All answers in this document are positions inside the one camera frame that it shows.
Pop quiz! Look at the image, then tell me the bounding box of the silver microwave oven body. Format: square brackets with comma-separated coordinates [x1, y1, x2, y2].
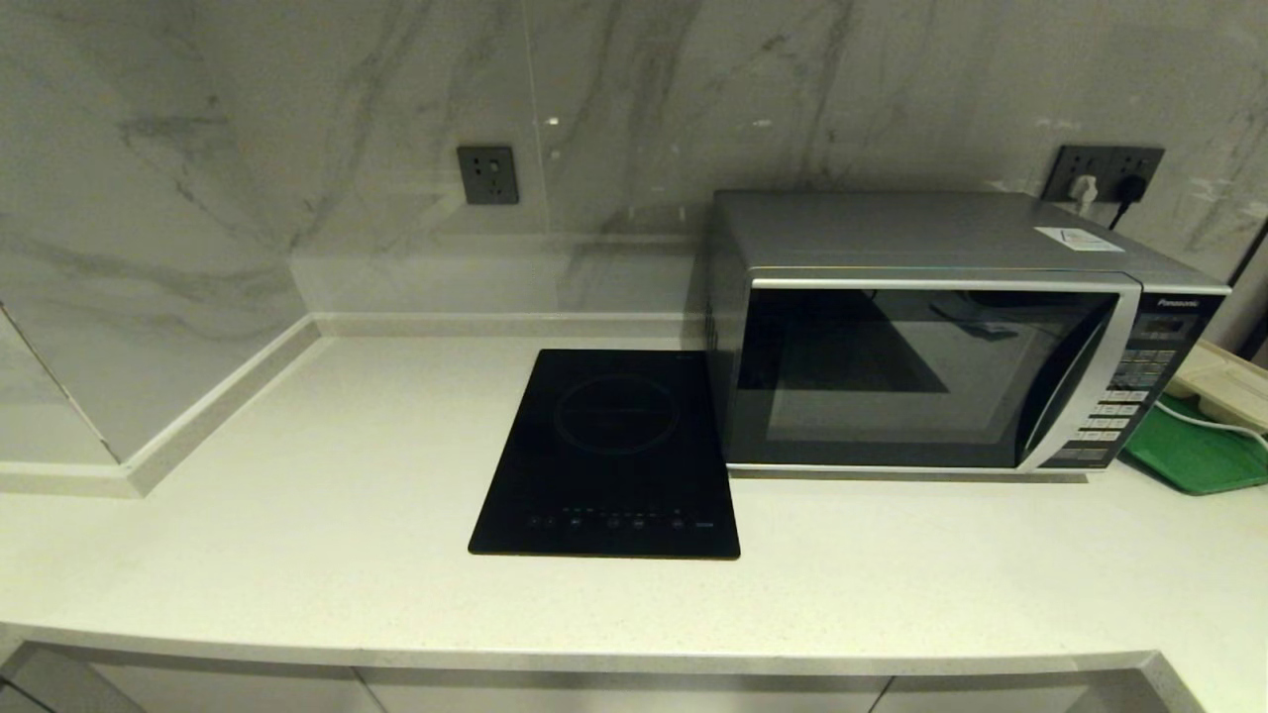
[705, 190, 1232, 472]

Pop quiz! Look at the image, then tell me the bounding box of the black induction cooktop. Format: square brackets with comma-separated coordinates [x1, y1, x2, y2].
[468, 349, 742, 560]

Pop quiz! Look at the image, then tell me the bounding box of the beige drawer front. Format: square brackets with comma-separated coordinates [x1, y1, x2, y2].
[355, 669, 893, 713]

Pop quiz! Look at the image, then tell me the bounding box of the beige cabinet door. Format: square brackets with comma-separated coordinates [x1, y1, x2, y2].
[87, 659, 389, 713]
[872, 677, 1155, 713]

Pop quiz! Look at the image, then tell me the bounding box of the green plastic tray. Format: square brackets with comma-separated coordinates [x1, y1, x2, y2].
[1122, 394, 1268, 496]

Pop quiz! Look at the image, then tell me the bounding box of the cream power strip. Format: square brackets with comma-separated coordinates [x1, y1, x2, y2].
[1169, 342, 1268, 434]

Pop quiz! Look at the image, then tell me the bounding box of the angled grey cabinet panel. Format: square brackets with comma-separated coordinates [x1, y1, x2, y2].
[0, 642, 150, 713]

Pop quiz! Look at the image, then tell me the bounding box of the dark grey wall socket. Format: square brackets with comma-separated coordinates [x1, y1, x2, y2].
[457, 146, 519, 206]
[1109, 148, 1166, 204]
[1042, 146, 1112, 202]

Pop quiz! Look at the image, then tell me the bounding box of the black plug with cable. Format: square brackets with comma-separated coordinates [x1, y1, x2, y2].
[1108, 176, 1152, 231]

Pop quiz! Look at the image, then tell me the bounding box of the white power cable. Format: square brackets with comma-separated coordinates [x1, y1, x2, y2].
[1154, 396, 1268, 439]

